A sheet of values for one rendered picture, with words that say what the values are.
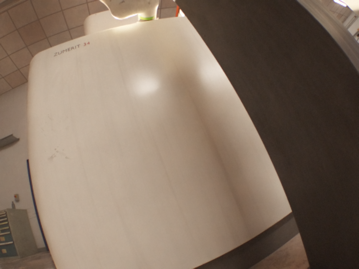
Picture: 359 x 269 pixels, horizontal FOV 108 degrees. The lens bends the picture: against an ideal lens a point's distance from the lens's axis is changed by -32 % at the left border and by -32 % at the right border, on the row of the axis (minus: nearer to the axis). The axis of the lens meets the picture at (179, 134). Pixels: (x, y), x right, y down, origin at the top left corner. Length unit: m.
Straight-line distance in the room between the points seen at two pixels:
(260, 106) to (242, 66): 0.10
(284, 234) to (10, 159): 5.46
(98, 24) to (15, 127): 4.29
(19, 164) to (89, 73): 4.62
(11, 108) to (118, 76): 5.62
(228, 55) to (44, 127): 0.62
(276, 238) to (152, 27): 1.02
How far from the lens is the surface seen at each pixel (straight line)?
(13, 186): 5.27
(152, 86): 0.68
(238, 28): 0.44
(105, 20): 2.04
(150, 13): 0.97
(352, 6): 1.13
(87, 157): 0.61
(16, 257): 4.43
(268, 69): 0.38
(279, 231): 0.76
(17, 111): 5.96
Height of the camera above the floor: 0.34
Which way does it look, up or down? 17 degrees up
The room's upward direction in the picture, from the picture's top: 23 degrees counter-clockwise
